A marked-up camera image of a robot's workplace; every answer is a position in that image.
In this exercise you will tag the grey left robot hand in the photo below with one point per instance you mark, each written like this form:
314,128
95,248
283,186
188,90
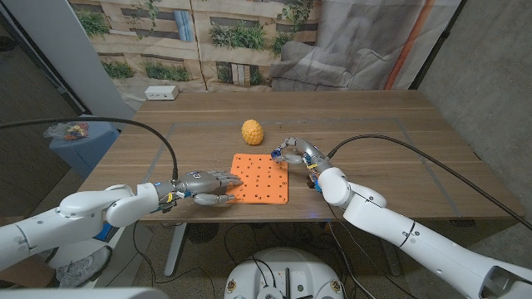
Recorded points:
199,182

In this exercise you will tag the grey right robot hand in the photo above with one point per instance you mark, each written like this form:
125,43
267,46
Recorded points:
307,153

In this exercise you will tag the blue peg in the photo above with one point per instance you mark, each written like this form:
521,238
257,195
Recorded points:
276,154

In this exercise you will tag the orange peg board toy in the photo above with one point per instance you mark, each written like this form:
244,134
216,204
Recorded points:
262,182

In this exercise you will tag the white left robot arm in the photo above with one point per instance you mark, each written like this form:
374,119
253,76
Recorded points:
37,236

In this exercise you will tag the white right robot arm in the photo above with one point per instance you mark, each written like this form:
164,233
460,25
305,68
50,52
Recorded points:
395,226

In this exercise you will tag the yellow toy pineapple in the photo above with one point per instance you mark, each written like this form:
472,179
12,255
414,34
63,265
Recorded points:
252,133

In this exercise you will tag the black round floor fan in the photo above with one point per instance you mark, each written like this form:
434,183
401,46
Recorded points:
202,232

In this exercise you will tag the white table leg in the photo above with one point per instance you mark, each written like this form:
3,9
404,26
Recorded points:
174,249

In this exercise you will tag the white power strip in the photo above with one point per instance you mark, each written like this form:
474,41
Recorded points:
161,92

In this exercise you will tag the blue floor mat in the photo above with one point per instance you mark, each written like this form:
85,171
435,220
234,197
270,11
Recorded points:
103,233

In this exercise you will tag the white robot torso base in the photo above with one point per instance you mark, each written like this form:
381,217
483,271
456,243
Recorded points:
284,270

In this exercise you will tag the blue stool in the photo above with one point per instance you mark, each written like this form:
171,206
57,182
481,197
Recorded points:
83,149

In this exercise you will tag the plastic bag of toys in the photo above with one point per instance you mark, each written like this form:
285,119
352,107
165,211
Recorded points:
70,130

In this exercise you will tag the grey table leg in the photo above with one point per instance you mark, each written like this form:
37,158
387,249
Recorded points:
392,263

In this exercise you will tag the printed fabric backdrop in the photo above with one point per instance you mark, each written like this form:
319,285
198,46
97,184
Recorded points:
249,25

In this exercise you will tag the grey sneaker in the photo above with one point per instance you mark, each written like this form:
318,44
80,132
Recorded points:
83,266

